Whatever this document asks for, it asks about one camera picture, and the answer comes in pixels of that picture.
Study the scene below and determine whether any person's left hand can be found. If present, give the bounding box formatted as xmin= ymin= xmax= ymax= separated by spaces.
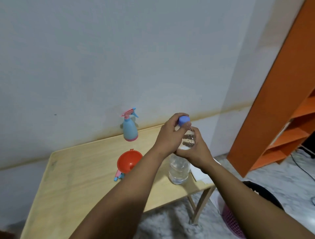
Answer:
xmin=151 ymin=113 xmax=192 ymax=159

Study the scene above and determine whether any person's right hand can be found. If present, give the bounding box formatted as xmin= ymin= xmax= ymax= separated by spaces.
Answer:
xmin=175 ymin=126 xmax=216 ymax=174

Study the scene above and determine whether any clear plastic water bottle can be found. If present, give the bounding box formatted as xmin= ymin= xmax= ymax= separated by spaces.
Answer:
xmin=168 ymin=124 xmax=196 ymax=185

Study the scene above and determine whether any red plastic funnel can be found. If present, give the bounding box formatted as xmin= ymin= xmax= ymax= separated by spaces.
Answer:
xmin=116 ymin=148 xmax=143 ymax=175

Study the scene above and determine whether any person's left forearm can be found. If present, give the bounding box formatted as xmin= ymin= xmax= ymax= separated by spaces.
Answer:
xmin=69 ymin=147 xmax=173 ymax=239

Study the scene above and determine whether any person's right forearm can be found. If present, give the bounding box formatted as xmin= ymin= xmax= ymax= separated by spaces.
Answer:
xmin=200 ymin=160 xmax=315 ymax=239

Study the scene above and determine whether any stack of white paper tissues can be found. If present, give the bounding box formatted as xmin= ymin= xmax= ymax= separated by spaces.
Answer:
xmin=189 ymin=157 xmax=222 ymax=185

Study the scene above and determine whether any pink mesh waste basket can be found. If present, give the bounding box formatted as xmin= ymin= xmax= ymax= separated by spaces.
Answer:
xmin=222 ymin=204 xmax=246 ymax=239

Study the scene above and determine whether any orange shelf cabinet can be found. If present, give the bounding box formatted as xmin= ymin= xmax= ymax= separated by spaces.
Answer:
xmin=226 ymin=0 xmax=315 ymax=178

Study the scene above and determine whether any black cable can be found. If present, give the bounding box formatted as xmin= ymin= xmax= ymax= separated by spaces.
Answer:
xmin=290 ymin=152 xmax=315 ymax=206

